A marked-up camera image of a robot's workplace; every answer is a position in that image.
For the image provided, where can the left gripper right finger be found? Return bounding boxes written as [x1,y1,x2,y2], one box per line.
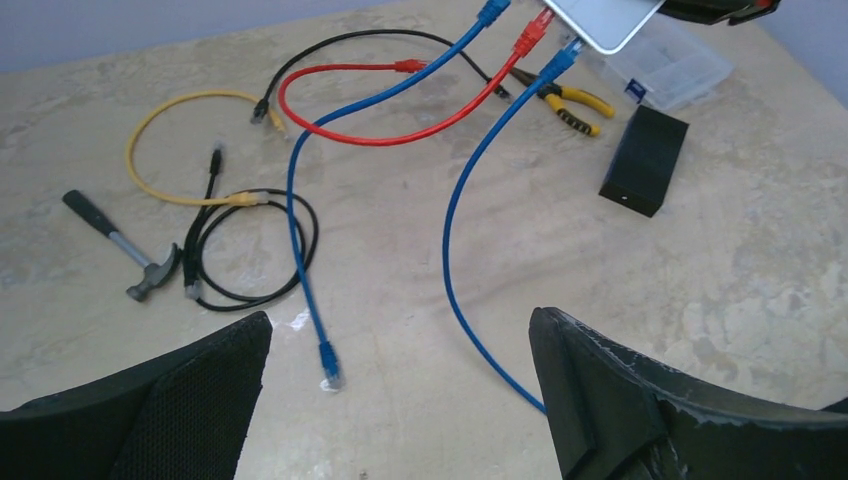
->
[529,307,847,479]

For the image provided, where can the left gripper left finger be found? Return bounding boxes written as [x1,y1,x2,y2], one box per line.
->
[1,312,273,479]

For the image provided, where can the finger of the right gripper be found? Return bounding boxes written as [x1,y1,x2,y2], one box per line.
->
[659,0,780,26]

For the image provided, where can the white network switch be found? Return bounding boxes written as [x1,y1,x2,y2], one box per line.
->
[542,0,665,55]

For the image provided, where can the short blue ethernet cable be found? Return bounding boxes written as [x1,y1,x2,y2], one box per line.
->
[441,38,584,416]

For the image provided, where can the red ethernet cable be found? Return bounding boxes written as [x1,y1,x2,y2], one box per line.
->
[276,6,558,148]

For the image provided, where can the yellow ethernet cable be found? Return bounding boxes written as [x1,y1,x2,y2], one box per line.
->
[124,89,289,209]

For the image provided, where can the long blue ethernet cable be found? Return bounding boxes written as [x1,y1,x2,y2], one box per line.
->
[286,0,513,393]

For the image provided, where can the clear plastic organizer box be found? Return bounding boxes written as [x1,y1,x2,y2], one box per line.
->
[581,15,734,112]

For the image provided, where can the small grey hammer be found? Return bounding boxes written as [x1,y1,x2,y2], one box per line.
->
[62,190,182,303]

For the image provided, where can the black box device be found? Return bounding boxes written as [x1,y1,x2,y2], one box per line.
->
[599,105,689,218]

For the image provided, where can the coiled black cable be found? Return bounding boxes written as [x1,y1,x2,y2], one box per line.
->
[182,142,321,313]

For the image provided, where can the yellow handled pliers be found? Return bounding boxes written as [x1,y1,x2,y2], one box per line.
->
[536,83,616,137]

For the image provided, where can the long black cable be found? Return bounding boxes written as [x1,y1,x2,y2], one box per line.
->
[250,28,513,126]

